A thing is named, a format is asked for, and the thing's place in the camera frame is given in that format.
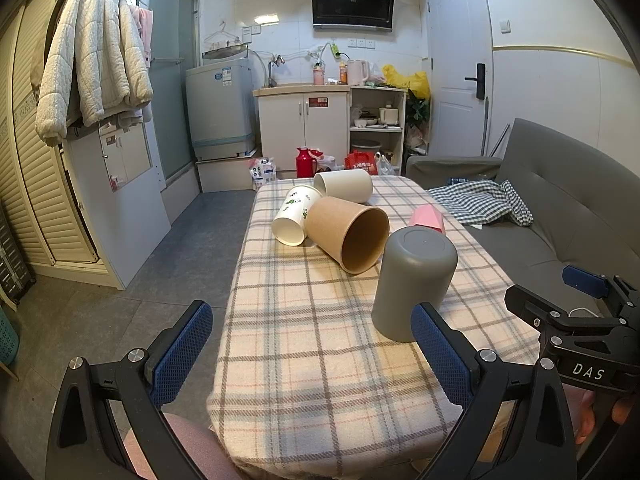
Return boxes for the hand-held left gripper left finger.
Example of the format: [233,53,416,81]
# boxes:
[46,300,216,480]

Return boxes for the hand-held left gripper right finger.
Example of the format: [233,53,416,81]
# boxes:
[410,302,581,480]

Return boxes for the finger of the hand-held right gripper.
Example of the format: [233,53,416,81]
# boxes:
[504,285,626,347]
[561,265,640,313]

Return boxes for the grey plastic cup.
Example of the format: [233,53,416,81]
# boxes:
[371,226,458,343]

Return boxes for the brown paper cup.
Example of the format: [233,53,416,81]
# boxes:
[304,196,391,276]

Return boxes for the white green-printed paper cup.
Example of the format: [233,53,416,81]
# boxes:
[271,185,323,247]

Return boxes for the cream paper cup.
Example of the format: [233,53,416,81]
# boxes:
[313,168,374,205]

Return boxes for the person's right hand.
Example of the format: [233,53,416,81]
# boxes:
[575,389,640,445]

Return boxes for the person's pink-clothed leg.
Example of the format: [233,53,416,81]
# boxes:
[122,412,236,480]

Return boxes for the grey sofa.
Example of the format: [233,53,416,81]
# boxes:
[405,117,640,321]

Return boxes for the plaid tablecloth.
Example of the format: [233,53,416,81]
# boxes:
[207,175,543,471]

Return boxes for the blue white checked cloth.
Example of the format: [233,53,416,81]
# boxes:
[429,179,535,227]

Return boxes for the white leaning panel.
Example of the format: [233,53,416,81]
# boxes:
[60,110,171,291]

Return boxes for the teal basket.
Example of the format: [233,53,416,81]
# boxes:
[0,305,21,367]

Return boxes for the white washing machine platform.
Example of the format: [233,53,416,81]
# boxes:
[195,149,261,193]

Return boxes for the black crate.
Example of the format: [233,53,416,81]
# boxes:
[0,205,36,306]

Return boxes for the white plastic bag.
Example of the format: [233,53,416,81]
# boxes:
[375,152,401,177]

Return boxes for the louvred wardrobe doors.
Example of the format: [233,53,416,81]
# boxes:
[0,0,108,276]

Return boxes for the red printed bag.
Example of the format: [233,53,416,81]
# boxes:
[344,150,379,177]

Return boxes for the green plant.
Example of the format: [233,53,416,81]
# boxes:
[406,95,431,136]

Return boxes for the white open shelf unit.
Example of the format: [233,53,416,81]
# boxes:
[348,85,407,176]

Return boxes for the white sink cabinet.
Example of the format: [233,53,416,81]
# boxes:
[252,85,351,179]

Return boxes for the grey washing machine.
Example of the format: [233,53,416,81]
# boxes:
[186,57,258,161]

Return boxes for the yellow plastic bag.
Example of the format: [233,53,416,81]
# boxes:
[382,64,431,101]

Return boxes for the frosted glass door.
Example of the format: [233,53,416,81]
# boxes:
[149,0,201,181]

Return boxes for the white door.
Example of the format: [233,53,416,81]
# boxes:
[425,0,493,158]

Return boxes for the pale pink electric kettle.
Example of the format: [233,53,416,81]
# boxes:
[346,60,371,86]

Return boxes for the white quilted jacket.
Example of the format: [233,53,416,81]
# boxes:
[35,0,154,148]

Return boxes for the white clothes hanger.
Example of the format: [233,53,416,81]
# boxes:
[204,22,241,51]

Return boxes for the pink hanging garment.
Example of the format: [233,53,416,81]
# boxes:
[131,5,153,68]

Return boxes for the black door handle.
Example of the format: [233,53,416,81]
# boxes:
[464,63,487,100]

